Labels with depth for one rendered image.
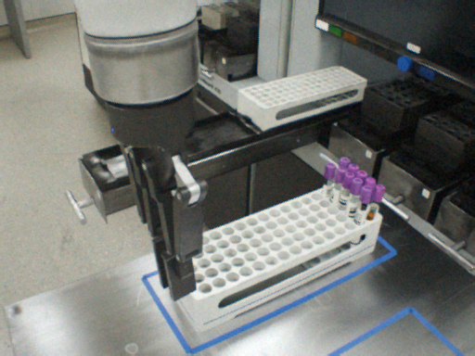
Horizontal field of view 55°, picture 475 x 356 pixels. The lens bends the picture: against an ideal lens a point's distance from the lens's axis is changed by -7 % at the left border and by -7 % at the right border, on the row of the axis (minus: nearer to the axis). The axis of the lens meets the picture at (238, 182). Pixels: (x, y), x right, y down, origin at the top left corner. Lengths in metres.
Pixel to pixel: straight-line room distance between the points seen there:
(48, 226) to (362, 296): 1.62
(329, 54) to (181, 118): 0.86
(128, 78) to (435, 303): 0.50
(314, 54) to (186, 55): 0.85
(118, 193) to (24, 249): 1.20
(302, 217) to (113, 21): 0.42
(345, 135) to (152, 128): 0.70
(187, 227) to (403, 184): 0.60
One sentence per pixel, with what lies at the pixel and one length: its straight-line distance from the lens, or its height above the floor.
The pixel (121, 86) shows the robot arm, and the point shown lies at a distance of 0.37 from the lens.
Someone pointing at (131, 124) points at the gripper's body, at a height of 1.13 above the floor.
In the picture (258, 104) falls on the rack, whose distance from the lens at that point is 0.99.
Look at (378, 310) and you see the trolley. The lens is 0.67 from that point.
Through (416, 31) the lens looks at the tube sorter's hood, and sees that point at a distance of 0.97.
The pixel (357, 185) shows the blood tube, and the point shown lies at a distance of 0.67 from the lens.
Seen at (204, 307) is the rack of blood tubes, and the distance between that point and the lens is 0.58.
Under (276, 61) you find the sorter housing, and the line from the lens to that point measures 1.33.
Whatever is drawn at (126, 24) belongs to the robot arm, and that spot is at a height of 1.21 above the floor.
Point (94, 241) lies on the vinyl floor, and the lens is 1.98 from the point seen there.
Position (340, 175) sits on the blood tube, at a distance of 0.69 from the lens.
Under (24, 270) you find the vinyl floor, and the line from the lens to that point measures 1.95.
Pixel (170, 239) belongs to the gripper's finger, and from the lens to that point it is 0.47.
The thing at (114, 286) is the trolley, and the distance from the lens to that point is 0.68.
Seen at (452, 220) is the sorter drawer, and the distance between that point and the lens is 0.92.
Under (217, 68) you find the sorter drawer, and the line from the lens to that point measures 1.43.
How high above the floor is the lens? 1.32
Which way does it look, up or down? 36 degrees down
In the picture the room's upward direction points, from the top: 2 degrees clockwise
